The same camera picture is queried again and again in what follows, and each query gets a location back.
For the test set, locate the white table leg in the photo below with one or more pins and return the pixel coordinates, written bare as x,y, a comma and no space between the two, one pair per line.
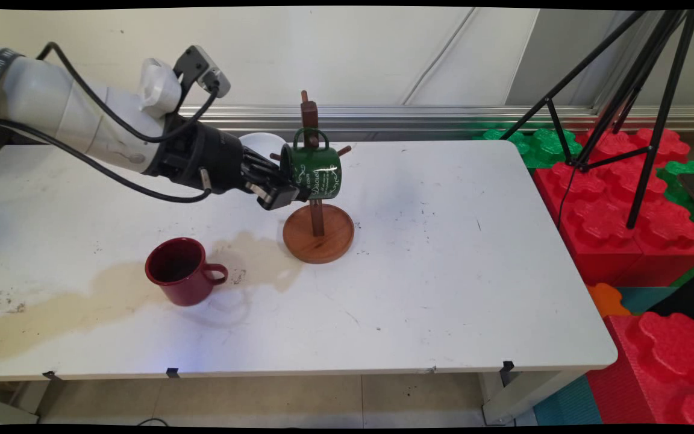
512,401

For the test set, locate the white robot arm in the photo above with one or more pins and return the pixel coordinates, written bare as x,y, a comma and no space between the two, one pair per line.
40,96

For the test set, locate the white ribbed camera mount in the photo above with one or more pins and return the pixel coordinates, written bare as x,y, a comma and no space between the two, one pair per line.
159,90

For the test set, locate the black table edge clip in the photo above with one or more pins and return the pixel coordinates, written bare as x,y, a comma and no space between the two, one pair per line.
173,372
50,375
507,369

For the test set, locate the teal foam mat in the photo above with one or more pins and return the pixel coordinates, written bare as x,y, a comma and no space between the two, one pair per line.
567,404

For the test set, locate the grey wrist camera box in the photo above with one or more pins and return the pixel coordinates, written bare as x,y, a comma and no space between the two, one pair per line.
202,69

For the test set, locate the silver metal wall rail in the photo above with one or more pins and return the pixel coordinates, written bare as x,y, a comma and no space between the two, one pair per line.
443,117

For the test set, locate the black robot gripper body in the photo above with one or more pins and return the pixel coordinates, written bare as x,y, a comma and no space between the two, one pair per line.
214,160

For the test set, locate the dark red mug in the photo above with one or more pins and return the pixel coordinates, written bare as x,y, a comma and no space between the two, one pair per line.
181,274

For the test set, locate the wooden mug tree stand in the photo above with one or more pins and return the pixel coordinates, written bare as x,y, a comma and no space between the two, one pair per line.
318,235

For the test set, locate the orange foam piece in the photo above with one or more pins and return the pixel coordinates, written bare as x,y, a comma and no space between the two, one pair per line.
606,300

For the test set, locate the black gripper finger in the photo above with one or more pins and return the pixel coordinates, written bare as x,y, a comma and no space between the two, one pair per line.
262,167
278,196

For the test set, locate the green enamel mug white lettering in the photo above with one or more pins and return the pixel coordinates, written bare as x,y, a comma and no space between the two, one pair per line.
317,169

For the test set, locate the green foam block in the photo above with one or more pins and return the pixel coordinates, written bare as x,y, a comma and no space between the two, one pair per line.
684,193
543,147

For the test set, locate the blue bowl white inside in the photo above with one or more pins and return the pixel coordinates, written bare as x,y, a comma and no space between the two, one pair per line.
262,141

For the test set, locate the black camera tripod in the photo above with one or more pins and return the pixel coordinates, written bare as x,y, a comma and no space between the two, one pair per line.
663,102

